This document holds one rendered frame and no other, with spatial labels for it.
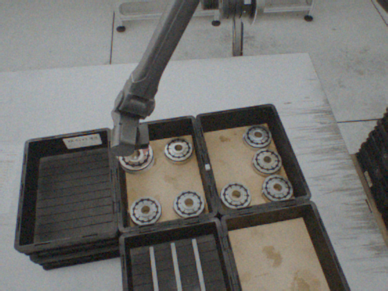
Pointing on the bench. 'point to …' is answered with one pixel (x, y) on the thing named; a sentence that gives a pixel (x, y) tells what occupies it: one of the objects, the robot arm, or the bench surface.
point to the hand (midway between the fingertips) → (135, 152)
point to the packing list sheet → (8, 174)
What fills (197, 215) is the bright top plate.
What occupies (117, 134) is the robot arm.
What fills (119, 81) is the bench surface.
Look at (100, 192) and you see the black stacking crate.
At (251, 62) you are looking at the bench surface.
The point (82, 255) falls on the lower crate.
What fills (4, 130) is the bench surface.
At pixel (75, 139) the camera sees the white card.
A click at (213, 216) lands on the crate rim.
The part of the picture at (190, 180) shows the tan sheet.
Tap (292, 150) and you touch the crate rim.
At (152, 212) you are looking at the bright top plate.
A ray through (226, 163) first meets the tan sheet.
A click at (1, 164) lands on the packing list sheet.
